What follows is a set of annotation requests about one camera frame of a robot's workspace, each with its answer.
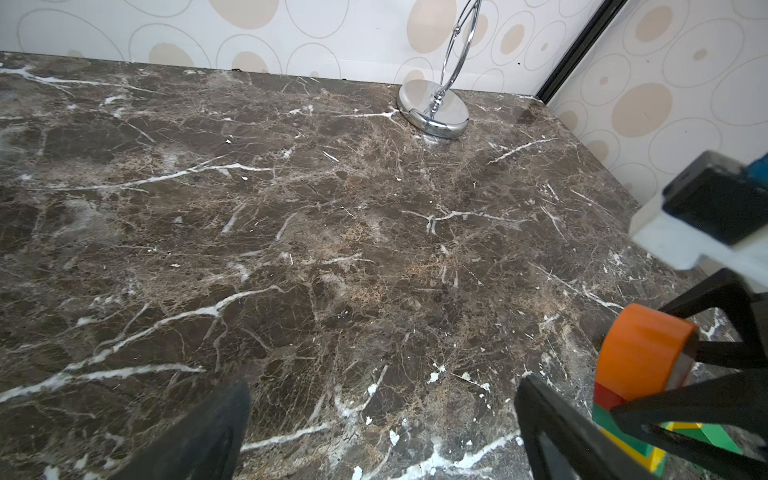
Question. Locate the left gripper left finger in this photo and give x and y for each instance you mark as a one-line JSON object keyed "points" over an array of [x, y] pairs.
{"points": [[204, 444]]}

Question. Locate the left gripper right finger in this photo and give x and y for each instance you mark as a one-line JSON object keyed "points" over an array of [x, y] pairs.
{"points": [[561, 444]]}

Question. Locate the orange round lego piece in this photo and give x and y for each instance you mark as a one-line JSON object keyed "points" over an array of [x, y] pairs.
{"points": [[646, 352]]}

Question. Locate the green long lego front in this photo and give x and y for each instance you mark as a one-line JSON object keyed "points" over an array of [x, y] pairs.
{"points": [[711, 434]]}

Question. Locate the red long lego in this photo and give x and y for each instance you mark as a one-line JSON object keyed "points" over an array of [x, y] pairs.
{"points": [[606, 398]]}

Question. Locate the yellow square lego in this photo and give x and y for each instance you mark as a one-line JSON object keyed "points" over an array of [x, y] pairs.
{"points": [[650, 457]]}

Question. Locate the chrome hook stand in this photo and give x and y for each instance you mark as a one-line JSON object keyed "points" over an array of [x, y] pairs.
{"points": [[433, 107]]}

